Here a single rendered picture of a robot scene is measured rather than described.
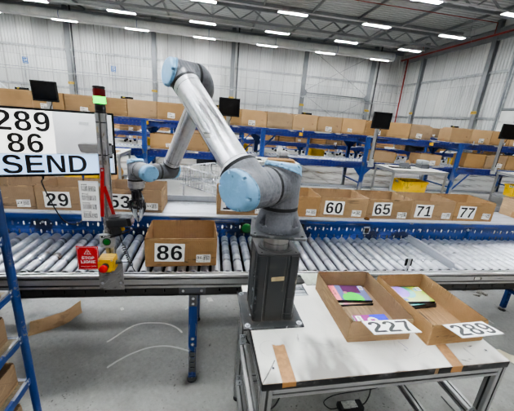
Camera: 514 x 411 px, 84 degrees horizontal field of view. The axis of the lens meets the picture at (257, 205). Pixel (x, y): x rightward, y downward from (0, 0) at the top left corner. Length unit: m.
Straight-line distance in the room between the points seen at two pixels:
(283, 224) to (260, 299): 0.34
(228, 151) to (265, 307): 0.67
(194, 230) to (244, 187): 1.05
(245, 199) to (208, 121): 0.35
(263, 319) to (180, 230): 0.89
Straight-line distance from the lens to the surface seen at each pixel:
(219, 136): 1.08
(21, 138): 1.65
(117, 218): 1.50
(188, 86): 1.24
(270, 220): 1.11
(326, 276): 1.59
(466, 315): 1.70
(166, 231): 1.94
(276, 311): 1.31
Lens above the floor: 1.59
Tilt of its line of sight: 17 degrees down
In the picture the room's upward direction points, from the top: 5 degrees clockwise
